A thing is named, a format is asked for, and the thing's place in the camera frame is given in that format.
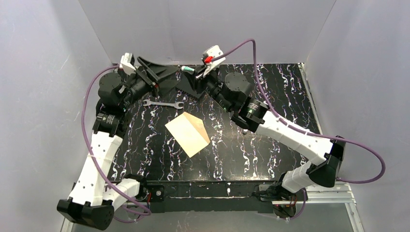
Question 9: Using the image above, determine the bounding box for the green glue stick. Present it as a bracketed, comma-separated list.
[181, 66, 195, 73]

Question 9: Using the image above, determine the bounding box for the cream paper envelope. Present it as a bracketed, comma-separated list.
[165, 112, 210, 158]

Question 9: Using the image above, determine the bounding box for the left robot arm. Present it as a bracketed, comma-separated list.
[57, 53, 178, 231]

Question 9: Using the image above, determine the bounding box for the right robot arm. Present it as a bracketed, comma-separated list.
[181, 65, 345, 201]

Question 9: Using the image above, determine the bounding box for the black ribbed block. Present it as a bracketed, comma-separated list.
[176, 81, 205, 99]

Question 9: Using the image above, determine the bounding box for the silver open-end wrench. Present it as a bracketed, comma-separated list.
[142, 99, 184, 110]

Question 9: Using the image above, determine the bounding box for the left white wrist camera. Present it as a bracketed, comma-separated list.
[119, 53, 136, 75]

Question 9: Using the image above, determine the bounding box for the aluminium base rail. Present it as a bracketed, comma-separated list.
[60, 179, 366, 232]

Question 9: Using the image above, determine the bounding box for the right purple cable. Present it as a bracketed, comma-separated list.
[211, 38, 386, 221]

